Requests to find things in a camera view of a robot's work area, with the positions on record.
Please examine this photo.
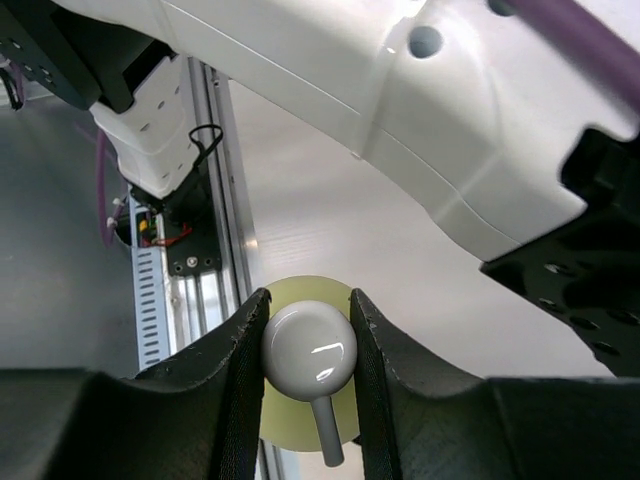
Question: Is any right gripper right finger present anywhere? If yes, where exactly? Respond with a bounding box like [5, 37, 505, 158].
[350, 289, 639, 479]

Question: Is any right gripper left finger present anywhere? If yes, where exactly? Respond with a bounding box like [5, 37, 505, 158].
[1, 289, 271, 479]

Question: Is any yellow-green pump bottle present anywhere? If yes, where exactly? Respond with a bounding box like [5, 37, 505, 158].
[260, 275, 359, 468]

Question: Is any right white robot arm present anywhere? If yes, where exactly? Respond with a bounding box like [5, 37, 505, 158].
[1, 1, 639, 479]

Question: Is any aluminium front rail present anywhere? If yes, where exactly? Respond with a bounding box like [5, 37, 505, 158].
[167, 57, 266, 480]

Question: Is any grey slotted cable duct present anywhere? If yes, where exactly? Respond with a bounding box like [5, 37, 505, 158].
[129, 196, 170, 370]

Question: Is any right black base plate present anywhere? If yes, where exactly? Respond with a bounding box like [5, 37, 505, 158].
[163, 167, 222, 277]

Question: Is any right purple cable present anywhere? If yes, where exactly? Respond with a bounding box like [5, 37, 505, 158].
[492, 0, 640, 111]

